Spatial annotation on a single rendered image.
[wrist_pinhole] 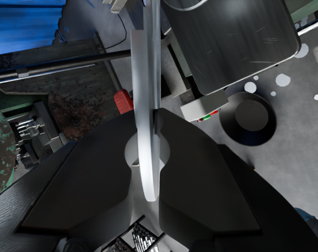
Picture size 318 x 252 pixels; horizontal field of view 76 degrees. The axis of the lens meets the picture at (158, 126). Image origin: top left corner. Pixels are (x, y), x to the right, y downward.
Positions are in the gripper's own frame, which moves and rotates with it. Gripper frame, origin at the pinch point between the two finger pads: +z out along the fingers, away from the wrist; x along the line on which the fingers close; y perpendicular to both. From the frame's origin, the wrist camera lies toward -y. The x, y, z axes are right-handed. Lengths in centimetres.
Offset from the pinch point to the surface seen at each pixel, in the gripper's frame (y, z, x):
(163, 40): 1.7, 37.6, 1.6
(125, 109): 18.4, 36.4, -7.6
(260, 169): 75, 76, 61
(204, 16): -4.1, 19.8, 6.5
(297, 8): -5.4, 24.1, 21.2
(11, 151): 71, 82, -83
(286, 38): -2.7, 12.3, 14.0
